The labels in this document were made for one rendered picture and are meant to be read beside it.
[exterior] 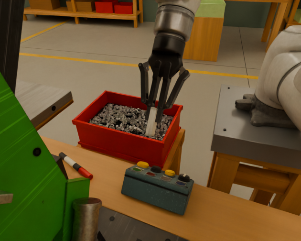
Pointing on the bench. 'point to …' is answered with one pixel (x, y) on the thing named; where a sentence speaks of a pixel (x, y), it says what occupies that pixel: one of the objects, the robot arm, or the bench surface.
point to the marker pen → (76, 166)
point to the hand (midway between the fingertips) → (152, 121)
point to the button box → (157, 189)
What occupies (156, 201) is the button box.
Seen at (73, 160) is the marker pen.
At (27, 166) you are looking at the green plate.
